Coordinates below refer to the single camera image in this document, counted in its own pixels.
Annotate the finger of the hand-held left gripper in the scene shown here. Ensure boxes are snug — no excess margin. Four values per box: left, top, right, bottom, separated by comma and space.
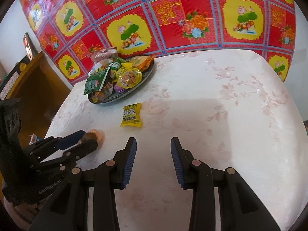
38, 140, 98, 167
28, 129, 86, 163

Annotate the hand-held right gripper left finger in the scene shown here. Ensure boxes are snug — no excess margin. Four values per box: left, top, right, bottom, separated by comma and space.
29, 137, 137, 231

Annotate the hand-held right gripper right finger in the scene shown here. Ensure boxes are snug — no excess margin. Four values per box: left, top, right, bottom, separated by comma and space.
170, 137, 281, 231

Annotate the yellow snack packet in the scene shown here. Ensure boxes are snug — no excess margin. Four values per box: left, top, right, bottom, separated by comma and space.
120, 103, 143, 128

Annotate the orange jelly pouch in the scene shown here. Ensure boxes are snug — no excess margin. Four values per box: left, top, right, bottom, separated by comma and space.
93, 82, 113, 103

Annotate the purple snack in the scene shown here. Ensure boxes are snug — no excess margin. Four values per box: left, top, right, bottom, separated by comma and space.
113, 83, 128, 94

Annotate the large white pink jelly pouch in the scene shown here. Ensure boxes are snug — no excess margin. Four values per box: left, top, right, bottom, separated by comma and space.
90, 60, 109, 71

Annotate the dark patterned plate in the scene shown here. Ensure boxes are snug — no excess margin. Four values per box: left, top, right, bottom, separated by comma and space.
87, 55, 155, 104

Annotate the yellow lid jelly cup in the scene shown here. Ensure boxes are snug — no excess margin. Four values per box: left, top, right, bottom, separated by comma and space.
115, 66, 142, 88

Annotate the pink snack packet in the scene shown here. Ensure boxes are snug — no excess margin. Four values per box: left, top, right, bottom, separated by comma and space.
91, 48, 118, 62

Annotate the orange bread packet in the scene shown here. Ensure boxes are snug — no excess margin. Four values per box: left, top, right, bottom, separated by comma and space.
130, 55, 157, 73

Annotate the blue white box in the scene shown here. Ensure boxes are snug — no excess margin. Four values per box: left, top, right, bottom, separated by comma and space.
29, 133, 41, 145

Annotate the pale floral tablecloth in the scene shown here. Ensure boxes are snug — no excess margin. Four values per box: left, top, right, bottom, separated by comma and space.
44, 49, 305, 231

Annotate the wooden cabinet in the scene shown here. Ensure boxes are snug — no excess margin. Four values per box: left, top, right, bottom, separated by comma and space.
0, 52, 73, 150

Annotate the black box white label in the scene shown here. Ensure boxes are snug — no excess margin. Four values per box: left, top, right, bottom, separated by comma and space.
0, 55, 30, 99

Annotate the red floral printed cloth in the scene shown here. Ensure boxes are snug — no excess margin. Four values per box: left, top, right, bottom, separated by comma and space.
19, 0, 296, 87

